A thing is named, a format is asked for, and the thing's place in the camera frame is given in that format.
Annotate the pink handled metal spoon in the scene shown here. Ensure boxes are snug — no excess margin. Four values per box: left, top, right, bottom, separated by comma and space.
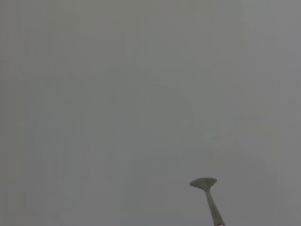
189, 177, 228, 226

